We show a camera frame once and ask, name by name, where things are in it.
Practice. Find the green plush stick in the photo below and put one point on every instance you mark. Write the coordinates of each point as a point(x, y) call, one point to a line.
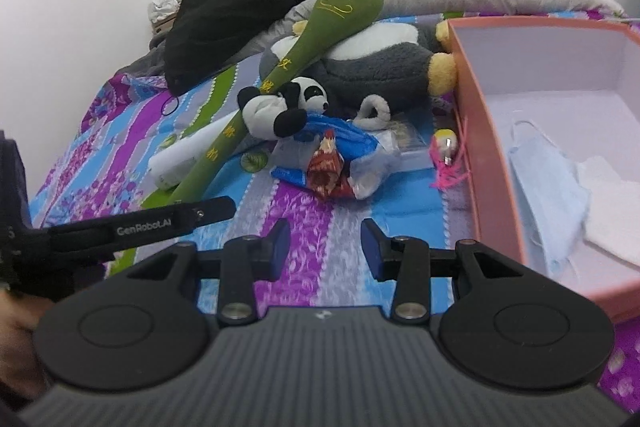
point(345, 7)

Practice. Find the white tube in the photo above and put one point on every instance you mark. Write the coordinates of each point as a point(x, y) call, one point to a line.
point(175, 162)

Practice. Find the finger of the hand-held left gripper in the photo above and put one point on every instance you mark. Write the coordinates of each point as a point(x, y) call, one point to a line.
point(145, 229)

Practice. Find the clear plastic packet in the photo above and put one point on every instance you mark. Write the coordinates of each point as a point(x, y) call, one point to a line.
point(410, 142)

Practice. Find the blue face mask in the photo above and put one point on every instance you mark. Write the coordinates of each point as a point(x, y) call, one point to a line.
point(545, 197)

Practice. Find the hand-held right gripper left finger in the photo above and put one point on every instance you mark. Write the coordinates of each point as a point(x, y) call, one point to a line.
point(281, 249)

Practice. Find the pink cardboard box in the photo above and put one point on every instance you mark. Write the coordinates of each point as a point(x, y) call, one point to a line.
point(480, 157)

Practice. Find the blue white plastic bag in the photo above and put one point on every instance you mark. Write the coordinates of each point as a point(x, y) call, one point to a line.
point(345, 132)

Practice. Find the panda plush toy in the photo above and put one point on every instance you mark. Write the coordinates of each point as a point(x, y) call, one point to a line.
point(265, 112)

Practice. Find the red foil wrapper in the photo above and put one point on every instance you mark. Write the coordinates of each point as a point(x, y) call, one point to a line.
point(325, 167)

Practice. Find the black clothing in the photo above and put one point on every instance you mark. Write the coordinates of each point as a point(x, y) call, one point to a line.
point(225, 7)

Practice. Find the grey penguin plush toy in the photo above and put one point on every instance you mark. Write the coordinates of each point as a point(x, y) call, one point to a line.
point(380, 67)

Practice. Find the white crumpled cloth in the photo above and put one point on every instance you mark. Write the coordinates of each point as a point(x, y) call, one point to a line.
point(165, 4)

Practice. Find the striped floral bed sheet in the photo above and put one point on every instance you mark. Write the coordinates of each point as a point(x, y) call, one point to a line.
point(300, 207)

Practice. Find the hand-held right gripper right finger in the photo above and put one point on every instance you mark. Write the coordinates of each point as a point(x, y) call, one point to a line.
point(370, 252)

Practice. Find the person's left hand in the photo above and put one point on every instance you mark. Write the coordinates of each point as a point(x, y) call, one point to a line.
point(17, 347)

